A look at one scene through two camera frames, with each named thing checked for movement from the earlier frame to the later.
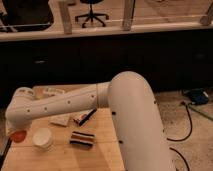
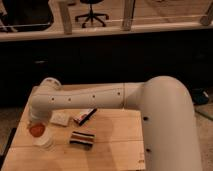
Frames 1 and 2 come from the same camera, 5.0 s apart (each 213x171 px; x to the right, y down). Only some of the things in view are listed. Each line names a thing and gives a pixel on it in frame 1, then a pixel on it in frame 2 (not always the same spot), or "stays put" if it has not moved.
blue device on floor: [198, 96] stays put
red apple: [19, 136] to [37, 129]
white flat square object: [61, 120] stays put
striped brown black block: [82, 140] stays put
